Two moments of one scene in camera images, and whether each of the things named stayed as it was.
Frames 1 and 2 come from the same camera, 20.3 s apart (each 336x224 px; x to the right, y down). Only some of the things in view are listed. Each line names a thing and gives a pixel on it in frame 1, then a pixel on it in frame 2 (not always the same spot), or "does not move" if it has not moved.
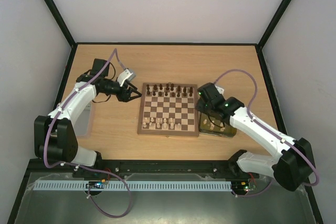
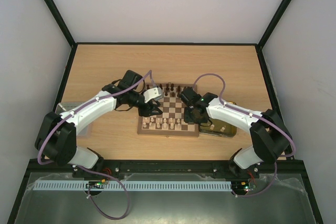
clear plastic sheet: (250, 201) does not move
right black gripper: (200, 105) → (191, 115)
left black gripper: (124, 98) → (145, 111)
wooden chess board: (169, 109) does not move
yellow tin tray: (209, 125) does not move
